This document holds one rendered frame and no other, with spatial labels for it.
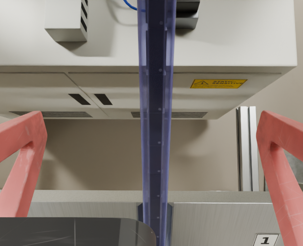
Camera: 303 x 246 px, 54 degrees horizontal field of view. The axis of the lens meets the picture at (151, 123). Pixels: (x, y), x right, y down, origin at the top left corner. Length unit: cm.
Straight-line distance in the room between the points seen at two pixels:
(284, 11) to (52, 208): 43
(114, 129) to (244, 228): 87
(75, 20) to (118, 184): 72
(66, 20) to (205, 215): 32
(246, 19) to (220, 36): 5
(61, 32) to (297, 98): 91
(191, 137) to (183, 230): 85
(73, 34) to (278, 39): 30
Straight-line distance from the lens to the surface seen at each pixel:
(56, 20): 44
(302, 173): 115
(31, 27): 50
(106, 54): 45
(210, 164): 106
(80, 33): 44
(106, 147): 106
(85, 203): 20
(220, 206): 20
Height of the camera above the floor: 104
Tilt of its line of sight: 83 degrees down
